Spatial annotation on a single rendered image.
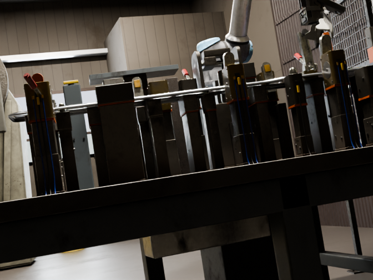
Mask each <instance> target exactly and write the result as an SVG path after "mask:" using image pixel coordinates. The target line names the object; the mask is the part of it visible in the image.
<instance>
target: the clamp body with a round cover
mask: <svg viewBox="0 0 373 280"><path fill-rule="evenodd" d="M147 90H148V95H153V94H161V93H169V88H168V81H167V80H163V81H155V82H149V83H148V85H147ZM162 111H163V116H162V119H163V126H164V133H165V140H166V144H167V152H168V159H169V166H170V173H171V176H178V175H182V174H181V170H180V163H179V156H178V149H177V142H176V139H175V138H174V131H173V124H172V117H171V112H172V106H171V103H163V104H162Z"/></svg>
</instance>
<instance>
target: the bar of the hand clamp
mask: <svg viewBox="0 0 373 280"><path fill-rule="evenodd" d="M308 32H309V31H308V30H307V29H303V30H302V31H301V32H298V33H297V36H298V41H299V45H300V50H301V55H302V58H303V62H304V64H305V65H306V66H307V71H308V72H309V67H308V63H310V64H311V66H312V69H313V70H314V71H316V69H315V65H314V60H313V57H312V52H311V48H310V43H309V40H308V39H306V38H305V34H306V33H308Z"/></svg>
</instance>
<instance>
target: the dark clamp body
mask: <svg viewBox="0 0 373 280"><path fill-rule="evenodd" d="M178 83H179V90H180V91H187V90H192V89H198V85H197V81H196V78H192V79H183V80H180V81H179V82H178ZM197 100H198V107H199V111H198V116H199V123H200V130H201V136H202V141H203V148H204V154H205V161H206V168H207V170H209V171H211V169H210V165H209V158H208V151H207V147H206V140H205V135H203V128H202V123H201V116H200V109H201V106H200V99H197Z"/></svg>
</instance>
